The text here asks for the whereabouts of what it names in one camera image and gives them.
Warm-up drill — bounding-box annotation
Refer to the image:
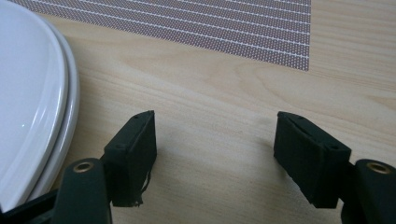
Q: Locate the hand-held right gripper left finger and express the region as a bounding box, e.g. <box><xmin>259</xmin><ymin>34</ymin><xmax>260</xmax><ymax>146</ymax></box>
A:
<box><xmin>103</xmin><ymin>109</ymin><xmax>158</xmax><ymax>208</ymax></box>

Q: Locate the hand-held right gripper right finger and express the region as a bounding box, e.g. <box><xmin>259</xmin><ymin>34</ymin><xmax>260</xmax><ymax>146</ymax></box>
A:
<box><xmin>273</xmin><ymin>110</ymin><xmax>353</xmax><ymax>209</ymax></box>

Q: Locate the white plate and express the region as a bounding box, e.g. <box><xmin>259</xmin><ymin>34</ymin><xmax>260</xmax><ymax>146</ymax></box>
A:
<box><xmin>0</xmin><ymin>0</ymin><xmax>70</xmax><ymax>213</ymax></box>
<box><xmin>27</xmin><ymin>18</ymin><xmax>81</xmax><ymax>202</ymax></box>

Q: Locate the grey striped placemat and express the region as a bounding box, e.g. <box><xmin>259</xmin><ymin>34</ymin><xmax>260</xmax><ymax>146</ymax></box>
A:
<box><xmin>8</xmin><ymin>0</ymin><xmax>312</xmax><ymax>72</ymax></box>

